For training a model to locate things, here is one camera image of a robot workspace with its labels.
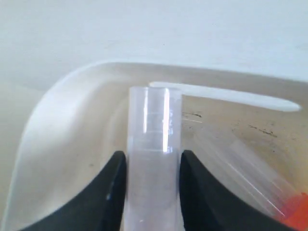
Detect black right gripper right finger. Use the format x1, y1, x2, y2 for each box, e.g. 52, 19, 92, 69
179, 150, 291, 231

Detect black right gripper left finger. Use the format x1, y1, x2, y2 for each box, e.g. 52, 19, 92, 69
25, 151, 127, 231

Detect orange-capped tube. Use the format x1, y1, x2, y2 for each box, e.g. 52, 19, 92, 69
123, 87, 182, 231
192, 129, 308, 231

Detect white plastic bin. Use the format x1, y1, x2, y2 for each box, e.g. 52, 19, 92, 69
1, 62, 308, 231

